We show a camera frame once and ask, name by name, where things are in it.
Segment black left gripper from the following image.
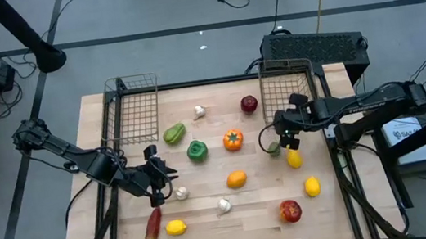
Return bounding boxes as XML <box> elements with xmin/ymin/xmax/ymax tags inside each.
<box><xmin>125</xmin><ymin>142</ymin><xmax>182</xmax><ymax>210</ymax></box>

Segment long red chili pepper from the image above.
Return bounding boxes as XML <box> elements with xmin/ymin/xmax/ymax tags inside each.
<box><xmin>141</xmin><ymin>205</ymin><xmax>166</xmax><ymax>239</ymax></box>

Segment yellow lemon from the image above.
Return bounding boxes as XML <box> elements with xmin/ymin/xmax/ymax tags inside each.
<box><xmin>164</xmin><ymin>218</ymin><xmax>190</xmax><ymax>238</ymax></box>
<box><xmin>303</xmin><ymin>174</ymin><xmax>323</xmax><ymax>199</ymax></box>
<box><xmin>285</xmin><ymin>145</ymin><xmax>304</xmax><ymax>170</ymax></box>

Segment red and yellow apple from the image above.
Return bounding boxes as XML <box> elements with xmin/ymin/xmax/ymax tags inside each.
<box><xmin>276</xmin><ymin>197</ymin><xmax>305</xmax><ymax>225</ymax></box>

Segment wire basket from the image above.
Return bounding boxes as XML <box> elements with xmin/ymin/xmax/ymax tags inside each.
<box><xmin>255</xmin><ymin>55</ymin><xmax>321</xmax><ymax>127</ymax></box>
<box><xmin>94</xmin><ymin>71</ymin><xmax>166</xmax><ymax>151</ymax></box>

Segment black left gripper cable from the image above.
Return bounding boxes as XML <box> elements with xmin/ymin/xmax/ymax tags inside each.
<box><xmin>147</xmin><ymin>153</ymin><xmax>176</xmax><ymax>202</ymax></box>

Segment black pole with round base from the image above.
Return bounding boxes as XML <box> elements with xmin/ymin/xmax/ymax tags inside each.
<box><xmin>0</xmin><ymin>0</ymin><xmax>70</xmax><ymax>81</ymax></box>

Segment light green chayote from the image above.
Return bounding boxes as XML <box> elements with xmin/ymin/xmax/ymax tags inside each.
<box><xmin>160</xmin><ymin>121</ymin><xmax>189</xmax><ymax>147</ymax></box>

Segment black perforated computer case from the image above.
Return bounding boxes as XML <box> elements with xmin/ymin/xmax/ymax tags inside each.
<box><xmin>258</xmin><ymin>21</ymin><xmax>374</xmax><ymax>97</ymax></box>

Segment orange persimmon green calyx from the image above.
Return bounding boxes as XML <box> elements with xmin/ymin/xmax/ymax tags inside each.
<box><xmin>221</xmin><ymin>127</ymin><xmax>246</xmax><ymax>154</ymax></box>

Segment white printed booklet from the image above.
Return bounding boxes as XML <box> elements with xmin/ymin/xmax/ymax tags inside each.
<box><xmin>380</xmin><ymin>114</ymin><xmax>426</xmax><ymax>168</ymax></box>

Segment green bell pepper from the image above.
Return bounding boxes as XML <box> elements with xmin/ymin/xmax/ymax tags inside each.
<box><xmin>185</xmin><ymin>138</ymin><xmax>210</xmax><ymax>165</ymax></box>

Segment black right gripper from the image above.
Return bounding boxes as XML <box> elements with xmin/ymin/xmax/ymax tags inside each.
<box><xmin>270</xmin><ymin>92</ymin><xmax>321</xmax><ymax>153</ymax></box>

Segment tangled black floor cables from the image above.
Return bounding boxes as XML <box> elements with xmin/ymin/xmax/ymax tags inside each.
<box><xmin>0</xmin><ymin>51</ymin><xmax>48</xmax><ymax>137</ymax></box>

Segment white garlic bulb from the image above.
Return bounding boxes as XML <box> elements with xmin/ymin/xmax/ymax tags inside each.
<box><xmin>214</xmin><ymin>196</ymin><xmax>234</xmax><ymax>218</ymax></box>
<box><xmin>173</xmin><ymin>185</ymin><xmax>191</xmax><ymax>202</ymax></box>
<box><xmin>191</xmin><ymin>103</ymin><xmax>208</xmax><ymax>121</ymax></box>

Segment dark red apple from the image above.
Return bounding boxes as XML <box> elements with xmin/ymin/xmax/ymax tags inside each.
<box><xmin>239</xmin><ymin>93</ymin><xmax>261</xmax><ymax>115</ymax></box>

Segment orange citrus fruit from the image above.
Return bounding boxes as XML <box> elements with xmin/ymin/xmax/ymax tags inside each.
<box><xmin>225</xmin><ymin>168</ymin><xmax>249</xmax><ymax>191</ymax></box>

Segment green lime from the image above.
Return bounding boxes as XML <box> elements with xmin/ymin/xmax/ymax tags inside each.
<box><xmin>267</xmin><ymin>140</ymin><xmax>283</xmax><ymax>159</ymax></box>

